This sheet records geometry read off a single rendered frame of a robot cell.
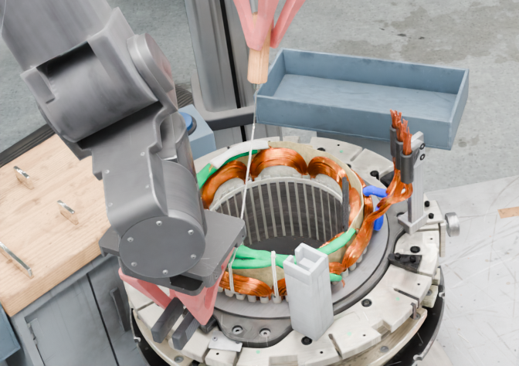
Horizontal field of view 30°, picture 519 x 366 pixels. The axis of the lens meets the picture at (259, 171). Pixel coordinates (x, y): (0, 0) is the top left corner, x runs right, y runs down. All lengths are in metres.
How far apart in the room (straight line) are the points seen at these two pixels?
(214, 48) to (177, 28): 2.00
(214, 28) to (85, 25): 0.73
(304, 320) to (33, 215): 0.38
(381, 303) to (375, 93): 0.42
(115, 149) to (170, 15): 2.78
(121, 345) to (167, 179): 0.58
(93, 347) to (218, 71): 0.45
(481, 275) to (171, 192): 0.78
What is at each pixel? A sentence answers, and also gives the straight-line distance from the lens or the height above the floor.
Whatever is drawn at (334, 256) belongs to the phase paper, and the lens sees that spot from 0.91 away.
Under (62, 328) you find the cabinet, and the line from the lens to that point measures 1.12.
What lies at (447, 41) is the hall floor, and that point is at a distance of 3.17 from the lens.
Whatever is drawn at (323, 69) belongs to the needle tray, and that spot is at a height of 1.04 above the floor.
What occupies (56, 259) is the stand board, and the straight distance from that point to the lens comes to 1.06.
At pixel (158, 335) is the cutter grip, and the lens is 0.81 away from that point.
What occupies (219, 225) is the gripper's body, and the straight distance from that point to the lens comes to 0.76.
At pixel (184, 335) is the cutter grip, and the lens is 0.80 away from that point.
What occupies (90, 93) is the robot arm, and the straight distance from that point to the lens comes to 0.65.
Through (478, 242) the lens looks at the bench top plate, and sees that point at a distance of 1.40.
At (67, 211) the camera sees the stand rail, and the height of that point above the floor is 1.08.
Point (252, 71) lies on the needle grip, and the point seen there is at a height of 1.31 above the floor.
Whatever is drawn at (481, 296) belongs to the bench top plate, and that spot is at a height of 0.78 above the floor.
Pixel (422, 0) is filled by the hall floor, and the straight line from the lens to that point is 3.37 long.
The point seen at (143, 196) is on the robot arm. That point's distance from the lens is 0.62.
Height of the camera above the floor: 1.79
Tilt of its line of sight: 41 degrees down
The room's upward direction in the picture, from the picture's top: 8 degrees counter-clockwise
